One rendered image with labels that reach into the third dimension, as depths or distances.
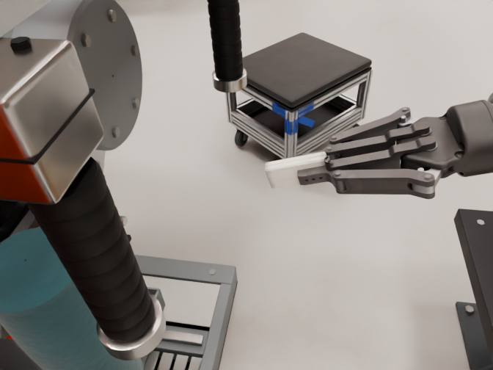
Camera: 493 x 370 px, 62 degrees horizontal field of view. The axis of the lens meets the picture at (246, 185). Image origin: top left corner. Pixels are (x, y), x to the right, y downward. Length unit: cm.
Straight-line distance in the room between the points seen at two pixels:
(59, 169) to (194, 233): 118
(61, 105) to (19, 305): 23
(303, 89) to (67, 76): 118
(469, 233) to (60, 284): 85
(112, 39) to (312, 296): 95
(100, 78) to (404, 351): 99
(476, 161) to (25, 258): 42
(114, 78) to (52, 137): 21
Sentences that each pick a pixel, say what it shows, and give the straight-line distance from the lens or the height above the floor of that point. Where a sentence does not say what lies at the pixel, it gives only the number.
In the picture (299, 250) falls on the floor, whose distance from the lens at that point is 128.
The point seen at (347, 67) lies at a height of 34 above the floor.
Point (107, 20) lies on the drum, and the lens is 38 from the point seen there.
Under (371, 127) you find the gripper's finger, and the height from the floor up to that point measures 74.
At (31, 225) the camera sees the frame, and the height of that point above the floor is 62.
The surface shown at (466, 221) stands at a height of 30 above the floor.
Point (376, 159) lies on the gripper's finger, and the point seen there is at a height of 74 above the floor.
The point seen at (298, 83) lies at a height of 34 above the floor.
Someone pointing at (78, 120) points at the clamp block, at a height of 92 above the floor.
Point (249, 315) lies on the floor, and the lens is 116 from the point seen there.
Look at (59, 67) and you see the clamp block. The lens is 18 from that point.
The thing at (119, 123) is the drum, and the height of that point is 81.
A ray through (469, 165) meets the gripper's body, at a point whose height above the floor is 75.
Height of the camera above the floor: 102
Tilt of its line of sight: 43 degrees down
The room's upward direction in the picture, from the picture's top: 4 degrees counter-clockwise
